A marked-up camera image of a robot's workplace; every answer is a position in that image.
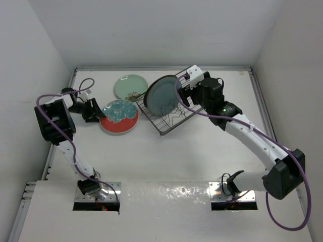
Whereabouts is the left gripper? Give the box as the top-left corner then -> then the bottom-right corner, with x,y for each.
69,99 -> 105,123

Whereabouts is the dark wire dish rack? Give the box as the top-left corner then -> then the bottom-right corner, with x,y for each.
136,70 -> 195,136

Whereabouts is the teal blue plate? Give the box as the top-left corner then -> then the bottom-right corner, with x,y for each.
147,75 -> 182,116

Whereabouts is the red teal floral plate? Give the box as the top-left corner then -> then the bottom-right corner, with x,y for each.
99,99 -> 139,134

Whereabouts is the grey rim cream plate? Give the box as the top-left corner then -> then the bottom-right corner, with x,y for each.
143,85 -> 152,108

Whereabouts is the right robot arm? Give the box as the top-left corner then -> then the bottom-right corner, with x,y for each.
177,67 -> 305,200

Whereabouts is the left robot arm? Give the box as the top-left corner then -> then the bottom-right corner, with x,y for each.
34,88 -> 105,197

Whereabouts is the light green floral plate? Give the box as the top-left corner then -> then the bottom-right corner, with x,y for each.
114,74 -> 148,102

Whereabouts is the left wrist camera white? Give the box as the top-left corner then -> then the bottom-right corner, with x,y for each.
78,89 -> 91,102

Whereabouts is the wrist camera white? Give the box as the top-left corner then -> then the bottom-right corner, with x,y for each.
78,89 -> 91,102
186,65 -> 204,90

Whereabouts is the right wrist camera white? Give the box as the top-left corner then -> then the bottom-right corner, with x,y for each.
186,65 -> 204,90

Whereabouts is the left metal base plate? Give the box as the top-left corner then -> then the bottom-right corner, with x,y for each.
74,181 -> 121,203

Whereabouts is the metal base plate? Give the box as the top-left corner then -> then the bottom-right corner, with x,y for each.
208,181 -> 256,203
74,181 -> 121,203

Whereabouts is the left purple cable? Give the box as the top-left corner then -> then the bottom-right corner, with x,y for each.
36,78 -> 121,207

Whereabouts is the purple cable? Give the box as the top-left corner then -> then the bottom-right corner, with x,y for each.
36,78 -> 121,207
174,74 -> 312,231

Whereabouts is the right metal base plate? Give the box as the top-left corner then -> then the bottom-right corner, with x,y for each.
208,181 -> 256,203

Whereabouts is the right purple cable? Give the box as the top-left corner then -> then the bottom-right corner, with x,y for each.
174,74 -> 312,231

